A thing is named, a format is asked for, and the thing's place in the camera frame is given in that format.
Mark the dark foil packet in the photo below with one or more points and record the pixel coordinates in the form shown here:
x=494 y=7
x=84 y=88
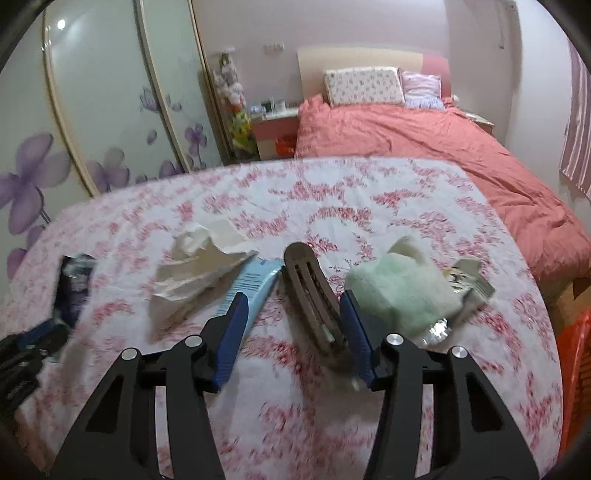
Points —
x=74 y=286

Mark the glass wardrobe with purple flowers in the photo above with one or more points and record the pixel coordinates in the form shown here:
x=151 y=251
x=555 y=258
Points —
x=101 y=106

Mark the mint green fluffy cloth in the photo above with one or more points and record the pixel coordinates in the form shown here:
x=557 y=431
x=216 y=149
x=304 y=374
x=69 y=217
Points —
x=397 y=290

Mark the orange plastic laundry basket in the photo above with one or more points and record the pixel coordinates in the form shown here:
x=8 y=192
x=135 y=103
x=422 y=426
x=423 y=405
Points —
x=577 y=369

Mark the white cup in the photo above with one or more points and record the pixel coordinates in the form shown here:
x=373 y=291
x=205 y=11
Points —
x=279 y=105

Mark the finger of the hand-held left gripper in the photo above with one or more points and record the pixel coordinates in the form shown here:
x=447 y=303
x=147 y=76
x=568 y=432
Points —
x=44 y=334

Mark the purple striped pillow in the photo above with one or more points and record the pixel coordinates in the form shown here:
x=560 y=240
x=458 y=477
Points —
x=422 y=90

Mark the yellow green plush toy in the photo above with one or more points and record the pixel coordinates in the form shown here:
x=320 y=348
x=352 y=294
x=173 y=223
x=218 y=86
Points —
x=242 y=129

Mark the light blue tube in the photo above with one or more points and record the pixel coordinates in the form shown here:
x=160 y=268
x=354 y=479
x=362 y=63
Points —
x=251 y=281

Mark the pink satin curtain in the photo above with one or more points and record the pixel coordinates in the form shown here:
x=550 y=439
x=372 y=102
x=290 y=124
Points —
x=577 y=134

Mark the floral print pillow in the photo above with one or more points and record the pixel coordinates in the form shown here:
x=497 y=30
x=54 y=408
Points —
x=364 y=87

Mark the crumpled white tissue paper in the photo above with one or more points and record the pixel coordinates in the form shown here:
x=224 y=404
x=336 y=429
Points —
x=194 y=272

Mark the white wall socket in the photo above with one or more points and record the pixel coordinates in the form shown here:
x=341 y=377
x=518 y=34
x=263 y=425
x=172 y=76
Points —
x=272 y=46

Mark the pink and white nightstand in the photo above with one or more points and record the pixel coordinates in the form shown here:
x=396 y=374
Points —
x=478 y=122
x=272 y=127

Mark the clear printed wrapper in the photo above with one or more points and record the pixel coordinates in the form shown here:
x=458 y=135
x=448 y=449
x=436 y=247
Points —
x=468 y=281

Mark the brown hair clip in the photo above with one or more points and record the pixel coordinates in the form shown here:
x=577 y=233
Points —
x=293 y=263

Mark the red plastic bag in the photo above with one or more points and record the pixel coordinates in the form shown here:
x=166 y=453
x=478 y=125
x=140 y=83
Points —
x=285 y=146

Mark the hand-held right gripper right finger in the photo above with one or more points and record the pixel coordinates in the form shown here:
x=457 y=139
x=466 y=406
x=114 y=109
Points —
x=358 y=341

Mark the table with floral tablecloth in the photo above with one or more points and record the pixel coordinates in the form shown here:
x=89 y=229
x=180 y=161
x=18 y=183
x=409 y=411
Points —
x=295 y=212

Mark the beige and pink headboard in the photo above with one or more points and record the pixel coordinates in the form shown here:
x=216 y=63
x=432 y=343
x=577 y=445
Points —
x=360 y=55

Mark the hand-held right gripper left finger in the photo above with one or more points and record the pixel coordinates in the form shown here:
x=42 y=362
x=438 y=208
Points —
x=228 y=341

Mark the bed with pink duvet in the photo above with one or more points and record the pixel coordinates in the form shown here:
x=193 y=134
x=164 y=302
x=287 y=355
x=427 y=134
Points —
x=415 y=147

